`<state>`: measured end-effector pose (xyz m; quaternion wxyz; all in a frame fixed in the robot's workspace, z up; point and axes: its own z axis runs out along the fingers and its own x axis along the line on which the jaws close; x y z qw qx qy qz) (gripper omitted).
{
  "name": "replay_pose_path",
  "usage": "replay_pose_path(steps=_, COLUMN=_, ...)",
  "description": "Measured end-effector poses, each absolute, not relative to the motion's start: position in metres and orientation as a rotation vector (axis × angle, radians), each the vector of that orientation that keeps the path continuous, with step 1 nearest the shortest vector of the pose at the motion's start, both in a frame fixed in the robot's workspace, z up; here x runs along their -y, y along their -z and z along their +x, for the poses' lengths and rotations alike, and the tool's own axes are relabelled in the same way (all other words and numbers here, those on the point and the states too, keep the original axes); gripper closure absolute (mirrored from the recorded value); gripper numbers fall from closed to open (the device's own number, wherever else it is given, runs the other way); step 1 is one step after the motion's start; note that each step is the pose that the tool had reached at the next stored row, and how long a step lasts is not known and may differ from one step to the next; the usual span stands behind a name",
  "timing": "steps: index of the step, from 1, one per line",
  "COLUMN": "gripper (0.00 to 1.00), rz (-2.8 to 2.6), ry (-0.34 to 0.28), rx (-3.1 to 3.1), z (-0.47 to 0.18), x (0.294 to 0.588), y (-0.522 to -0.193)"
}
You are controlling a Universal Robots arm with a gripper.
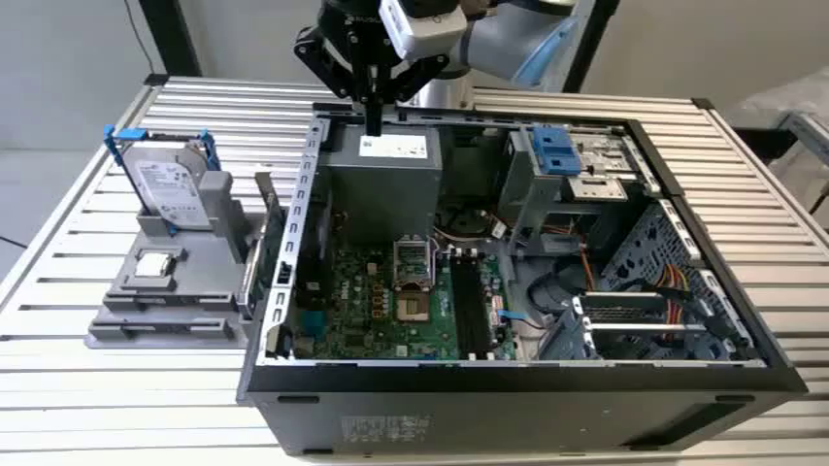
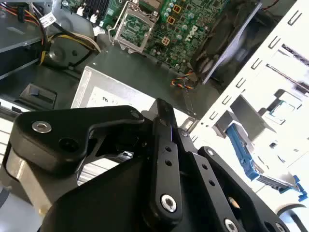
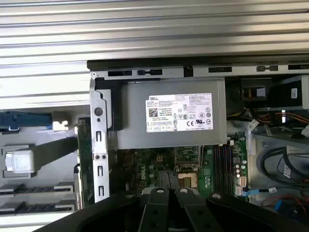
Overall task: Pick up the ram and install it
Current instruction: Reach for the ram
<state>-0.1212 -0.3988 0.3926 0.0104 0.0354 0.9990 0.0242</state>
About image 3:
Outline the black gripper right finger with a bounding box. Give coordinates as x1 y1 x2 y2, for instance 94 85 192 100
169 170 306 232

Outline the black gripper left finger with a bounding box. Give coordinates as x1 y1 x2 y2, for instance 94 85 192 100
36 170 170 232

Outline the CPU socket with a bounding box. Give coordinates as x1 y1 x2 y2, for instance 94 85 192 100
178 168 200 189

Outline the green motherboard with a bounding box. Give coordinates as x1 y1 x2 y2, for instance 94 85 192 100
108 134 249 203

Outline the metal socket cover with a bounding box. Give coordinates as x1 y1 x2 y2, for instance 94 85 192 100
175 145 202 168

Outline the black open PC case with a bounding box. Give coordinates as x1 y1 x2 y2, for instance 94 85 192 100
86 59 309 213

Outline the grey power supply unit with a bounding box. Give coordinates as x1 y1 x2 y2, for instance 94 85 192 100
107 79 229 150

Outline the grey parts rack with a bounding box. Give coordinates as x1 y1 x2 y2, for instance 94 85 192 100
0 110 82 215

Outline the silver CPU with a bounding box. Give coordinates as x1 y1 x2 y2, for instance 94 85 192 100
4 149 35 174

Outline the hard disk in blue carrier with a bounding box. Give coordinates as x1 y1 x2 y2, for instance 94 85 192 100
0 110 53 133

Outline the blue flat data cable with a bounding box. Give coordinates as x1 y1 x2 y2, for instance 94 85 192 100
241 188 278 195

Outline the black cable bundle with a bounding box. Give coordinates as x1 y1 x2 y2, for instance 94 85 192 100
262 145 309 187

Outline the orange wire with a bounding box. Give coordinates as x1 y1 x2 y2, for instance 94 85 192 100
255 111 309 125

